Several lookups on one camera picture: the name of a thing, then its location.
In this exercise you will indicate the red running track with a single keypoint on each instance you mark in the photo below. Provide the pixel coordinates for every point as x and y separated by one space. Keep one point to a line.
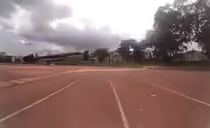
89 103

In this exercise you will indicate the long low building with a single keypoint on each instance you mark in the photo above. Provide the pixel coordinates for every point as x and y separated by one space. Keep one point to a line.
59 58

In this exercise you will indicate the group of dark trees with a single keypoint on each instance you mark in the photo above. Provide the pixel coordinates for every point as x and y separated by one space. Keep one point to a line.
173 30

